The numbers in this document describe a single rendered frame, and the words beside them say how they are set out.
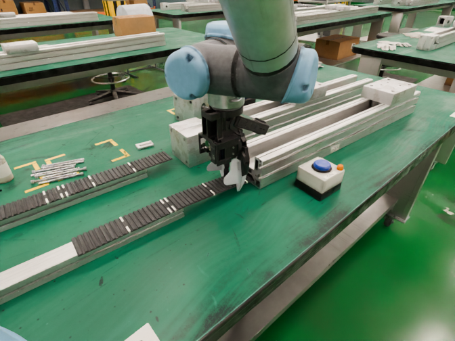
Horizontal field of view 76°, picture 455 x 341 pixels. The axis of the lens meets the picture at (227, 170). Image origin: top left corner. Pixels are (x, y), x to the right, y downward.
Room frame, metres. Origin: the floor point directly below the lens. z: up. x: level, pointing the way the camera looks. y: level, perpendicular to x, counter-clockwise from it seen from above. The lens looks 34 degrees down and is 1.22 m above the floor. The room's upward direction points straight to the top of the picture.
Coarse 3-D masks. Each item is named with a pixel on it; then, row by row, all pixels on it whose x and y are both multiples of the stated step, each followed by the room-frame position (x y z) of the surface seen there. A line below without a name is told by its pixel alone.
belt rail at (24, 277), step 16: (160, 224) 0.44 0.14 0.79; (128, 240) 0.40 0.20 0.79; (48, 256) 0.34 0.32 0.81; (64, 256) 0.34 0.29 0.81; (80, 256) 0.35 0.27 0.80; (96, 256) 0.36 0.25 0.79; (16, 272) 0.31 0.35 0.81; (32, 272) 0.31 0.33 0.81; (48, 272) 0.32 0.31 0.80; (64, 272) 0.33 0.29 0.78; (0, 288) 0.28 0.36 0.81; (16, 288) 0.29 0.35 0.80; (32, 288) 0.30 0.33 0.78
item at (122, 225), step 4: (116, 220) 0.43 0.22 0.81; (120, 220) 0.43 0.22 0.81; (124, 220) 0.43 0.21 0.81; (116, 224) 0.42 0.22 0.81; (120, 224) 0.42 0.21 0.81; (124, 224) 0.42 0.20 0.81; (120, 228) 0.41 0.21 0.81; (124, 228) 0.41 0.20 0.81; (128, 228) 0.41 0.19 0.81; (124, 232) 0.40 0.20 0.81; (128, 232) 0.40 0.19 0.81
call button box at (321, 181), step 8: (312, 160) 0.62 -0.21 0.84; (304, 168) 0.58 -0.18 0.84; (312, 168) 0.58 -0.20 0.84; (336, 168) 0.58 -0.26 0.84; (304, 176) 0.57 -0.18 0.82; (312, 176) 0.55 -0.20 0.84; (320, 176) 0.55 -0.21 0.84; (328, 176) 0.55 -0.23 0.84; (336, 176) 0.55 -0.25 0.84; (296, 184) 0.59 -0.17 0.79; (304, 184) 0.57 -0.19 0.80; (312, 184) 0.55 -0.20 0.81; (320, 184) 0.54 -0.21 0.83; (328, 184) 0.54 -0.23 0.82; (336, 184) 0.56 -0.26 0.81; (312, 192) 0.55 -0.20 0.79; (320, 192) 0.53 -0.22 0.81; (328, 192) 0.54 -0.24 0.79; (320, 200) 0.53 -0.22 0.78
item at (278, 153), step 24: (312, 120) 0.80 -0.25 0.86; (336, 120) 0.87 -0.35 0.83; (360, 120) 0.82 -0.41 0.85; (384, 120) 0.92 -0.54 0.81; (264, 144) 0.68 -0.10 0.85; (288, 144) 0.65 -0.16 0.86; (312, 144) 0.70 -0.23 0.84; (336, 144) 0.76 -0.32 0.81; (264, 168) 0.58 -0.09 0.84; (288, 168) 0.63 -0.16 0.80
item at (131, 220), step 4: (124, 216) 0.44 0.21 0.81; (128, 216) 0.45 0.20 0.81; (132, 216) 0.44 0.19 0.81; (128, 220) 0.43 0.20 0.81; (132, 220) 0.43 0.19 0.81; (136, 220) 0.43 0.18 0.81; (128, 224) 0.42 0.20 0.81; (132, 224) 0.42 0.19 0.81; (136, 224) 0.42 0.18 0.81; (132, 228) 0.41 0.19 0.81; (136, 228) 0.41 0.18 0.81
